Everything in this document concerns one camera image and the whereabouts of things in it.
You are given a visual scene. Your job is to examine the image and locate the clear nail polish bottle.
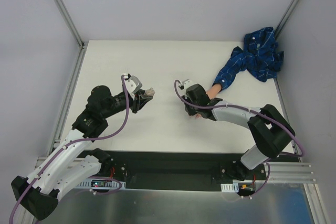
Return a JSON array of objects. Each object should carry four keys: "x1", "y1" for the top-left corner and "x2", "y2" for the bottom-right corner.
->
[{"x1": 144, "y1": 88, "x2": 155, "y2": 97}]

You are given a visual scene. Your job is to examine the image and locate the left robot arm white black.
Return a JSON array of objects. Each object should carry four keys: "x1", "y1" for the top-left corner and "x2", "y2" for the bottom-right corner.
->
[{"x1": 9, "y1": 84, "x2": 155, "y2": 223}]

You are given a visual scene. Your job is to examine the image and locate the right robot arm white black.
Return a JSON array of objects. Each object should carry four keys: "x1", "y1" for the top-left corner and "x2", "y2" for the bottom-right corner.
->
[{"x1": 178, "y1": 80, "x2": 295, "y2": 181}]

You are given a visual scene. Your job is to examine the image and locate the mannequin hand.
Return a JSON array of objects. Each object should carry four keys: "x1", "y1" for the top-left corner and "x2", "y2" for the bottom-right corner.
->
[{"x1": 182, "y1": 84, "x2": 222, "y2": 121}]

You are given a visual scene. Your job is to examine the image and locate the blue plaid shirt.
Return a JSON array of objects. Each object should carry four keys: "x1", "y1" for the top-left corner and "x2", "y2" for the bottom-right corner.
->
[{"x1": 213, "y1": 27, "x2": 284, "y2": 90}]

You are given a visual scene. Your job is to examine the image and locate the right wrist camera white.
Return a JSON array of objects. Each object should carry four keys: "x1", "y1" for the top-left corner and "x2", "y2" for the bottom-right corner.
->
[{"x1": 178, "y1": 79, "x2": 194, "y2": 90}]

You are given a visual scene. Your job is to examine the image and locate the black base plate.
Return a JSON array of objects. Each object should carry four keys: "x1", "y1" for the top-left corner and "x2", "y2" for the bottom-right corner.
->
[{"x1": 76, "y1": 150, "x2": 266, "y2": 190}]

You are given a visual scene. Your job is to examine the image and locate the left white cable duct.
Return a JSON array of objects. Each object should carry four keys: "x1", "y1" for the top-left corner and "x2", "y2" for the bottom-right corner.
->
[{"x1": 75, "y1": 178, "x2": 126, "y2": 190}]

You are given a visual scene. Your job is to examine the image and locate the white cable duct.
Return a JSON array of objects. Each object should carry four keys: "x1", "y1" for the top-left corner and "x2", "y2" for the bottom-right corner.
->
[
  {"x1": 220, "y1": 182, "x2": 256, "y2": 193},
  {"x1": 75, "y1": 178, "x2": 126, "y2": 190}
]

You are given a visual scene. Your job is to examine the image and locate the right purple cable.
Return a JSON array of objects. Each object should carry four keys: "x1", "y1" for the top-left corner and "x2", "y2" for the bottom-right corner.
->
[{"x1": 174, "y1": 79, "x2": 307, "y2": 200}]

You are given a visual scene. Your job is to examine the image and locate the purple cable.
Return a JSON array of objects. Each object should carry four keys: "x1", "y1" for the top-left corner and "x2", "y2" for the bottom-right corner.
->
[
  {"x1": 174, "y1": 79, "x2": 307, "y2": 200},
  {"x1": 9, "y1": 73, "x2": 132, "y2": 224}
]

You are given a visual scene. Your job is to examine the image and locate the right white cable duct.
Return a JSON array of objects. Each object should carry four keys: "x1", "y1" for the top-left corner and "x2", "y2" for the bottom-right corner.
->
[{"x1": 220, "y1": 182, "x2": 256, "y2": 193}]

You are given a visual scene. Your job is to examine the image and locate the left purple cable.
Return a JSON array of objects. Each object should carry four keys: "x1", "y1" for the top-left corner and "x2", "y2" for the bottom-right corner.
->
[{"x1": 9, "y1": 73, "x2": 132, "y2": 224}]

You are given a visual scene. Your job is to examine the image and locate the left aluminium frame post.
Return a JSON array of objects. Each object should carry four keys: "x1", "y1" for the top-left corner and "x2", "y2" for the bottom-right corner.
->
[{"x1": 54, "y1": 0, "x2": 86, "y2": 49}]

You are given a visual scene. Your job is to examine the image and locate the aluminium frame post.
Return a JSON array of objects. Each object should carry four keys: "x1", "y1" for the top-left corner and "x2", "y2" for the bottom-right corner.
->
[
  {"x1": 54, "y1": 0, "x2": 86, "y2": 49},
  {"x1": 275, "y1": 0, "x2": 301, "y2": 40}
]

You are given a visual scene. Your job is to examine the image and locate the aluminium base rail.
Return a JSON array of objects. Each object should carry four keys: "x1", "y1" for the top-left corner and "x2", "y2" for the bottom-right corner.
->
[{"x1": 33, "y1": 155, "x2": 316, "y2": 184}]

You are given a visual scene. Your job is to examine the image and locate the right aluminium frame post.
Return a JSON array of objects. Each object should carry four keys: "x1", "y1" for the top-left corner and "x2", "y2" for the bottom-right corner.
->
[{"x1": 275, "y1": 0, "x2": 301, "y2": 40}]

